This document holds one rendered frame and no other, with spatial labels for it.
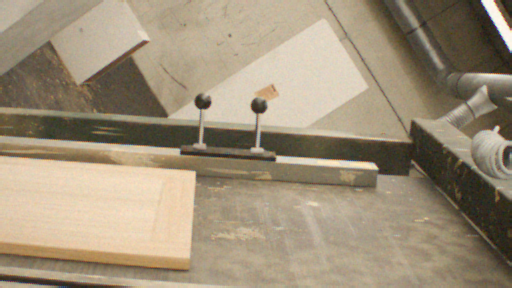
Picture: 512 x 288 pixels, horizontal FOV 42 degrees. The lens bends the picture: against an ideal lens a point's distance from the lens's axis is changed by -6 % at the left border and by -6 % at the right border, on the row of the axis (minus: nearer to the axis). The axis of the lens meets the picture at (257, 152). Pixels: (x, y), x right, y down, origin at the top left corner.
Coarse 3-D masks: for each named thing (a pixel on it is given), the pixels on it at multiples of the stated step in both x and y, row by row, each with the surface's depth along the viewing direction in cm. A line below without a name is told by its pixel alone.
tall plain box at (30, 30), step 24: (0, 0) 337; (24, 0) 336; (48, 0) 341; (72, 0) 372; (96, 0) 407; (0, 24) 338; (24, 24) 354; (48, 24) 387; (0, 48) 367; (24, 48) 403; (0, 72) 419
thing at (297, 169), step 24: (0, 144) 140; (24, 144) 141; (48, 144) 142; (72, 144) 144; (96, 144) 145; (168, 168) 144; (192, 168) 144; (216, 168) 145; (240, 168) 145; (264, 168) 145; (288, 168) 146; (312, 168) 146; (336, 168) 146; (360, 168) 147
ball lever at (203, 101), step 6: (198, 96) 147; (204, 96) 147; (198, 102) 147; (204, 102) 147; (210, 102) 148; (198, 108) 148; (204, 108) 148; (204, 114) 148; (198, 132) 147; (198, 138) 146; (198, 144) 145; (204, 144) 146
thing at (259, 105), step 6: (252, 102) 149; (258, 102) 148; (264, 102) 148; (252, 108) 149; (258, 108) 148; (264, 108) 148; (258, 114) 149; (258, 120) 148; (258, 126) 148; (258, 132) 148; (258, 138) 147; (258, 144) 147; (252, 150) 146; (258, 150) 146
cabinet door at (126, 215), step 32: (0, 160) 135; (32, 160) 137; (0, 192) 117; (32, 192) 119; (64, 192) 121; (96, 192) 123; (128, 192) 125; (160, 192) 127; (192, 192) 128; (0, 224) 103; (32, 224) 105; (64, 224) 107; (96, 224) 108; (128, 224) 110; (160, 224) 111; (64, 256) 98; (96, 256) 98; (128, 256) 98; (160, 256) 99
